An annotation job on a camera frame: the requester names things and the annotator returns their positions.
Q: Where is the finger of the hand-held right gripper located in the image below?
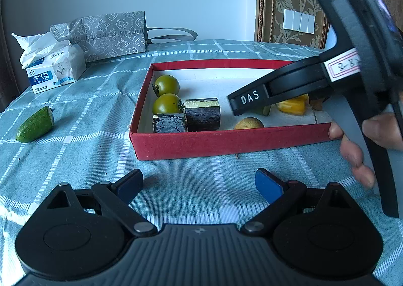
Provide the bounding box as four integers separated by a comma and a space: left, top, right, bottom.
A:
227, 56, 332, 116

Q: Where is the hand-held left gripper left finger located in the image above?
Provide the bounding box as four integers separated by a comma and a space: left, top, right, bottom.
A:
47, 169, 158, 237

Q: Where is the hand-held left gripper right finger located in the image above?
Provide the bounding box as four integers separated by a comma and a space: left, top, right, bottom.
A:
241, 168, 358, 237

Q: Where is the yellow pepper piece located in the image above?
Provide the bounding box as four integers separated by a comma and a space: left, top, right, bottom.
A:
276, 94, 310, 115

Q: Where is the small brown piece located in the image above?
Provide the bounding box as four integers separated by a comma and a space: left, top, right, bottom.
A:
309, 92, 331, 112

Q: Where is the brown kiwi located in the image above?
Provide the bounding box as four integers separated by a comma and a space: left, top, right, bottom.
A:
233, 117, 265, 131

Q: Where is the dark eggplant piece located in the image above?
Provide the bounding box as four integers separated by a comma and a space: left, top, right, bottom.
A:
152, 113, 188, 134
184, 98, 222, 132

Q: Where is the red cardboard box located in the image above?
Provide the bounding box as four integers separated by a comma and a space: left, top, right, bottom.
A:
130, 58, 342, 161

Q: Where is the green tomato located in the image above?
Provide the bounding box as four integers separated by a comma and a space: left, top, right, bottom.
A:
153, 93, 185, 115
153, 75, 181, 98

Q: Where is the person's right hand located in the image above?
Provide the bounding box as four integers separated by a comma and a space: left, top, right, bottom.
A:
328, 113, 403, 189

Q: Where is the light blue electric kettle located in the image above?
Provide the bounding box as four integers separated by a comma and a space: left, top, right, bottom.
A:
324, 23, 339, 52

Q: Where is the cucumber end piece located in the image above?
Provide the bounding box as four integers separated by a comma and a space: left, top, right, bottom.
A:
16, 106, 55, 144

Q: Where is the tissue pack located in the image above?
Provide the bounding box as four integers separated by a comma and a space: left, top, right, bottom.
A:
12, 31, 87, 94

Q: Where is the grey patterned gift bag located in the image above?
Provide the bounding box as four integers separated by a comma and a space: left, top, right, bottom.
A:
50, 11, 198, 63

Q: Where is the brown curtain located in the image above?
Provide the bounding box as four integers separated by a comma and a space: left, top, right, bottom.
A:
0, 0, 19, 110

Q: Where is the white wall switch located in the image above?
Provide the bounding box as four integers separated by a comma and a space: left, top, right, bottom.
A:
283, 9, 315, 34

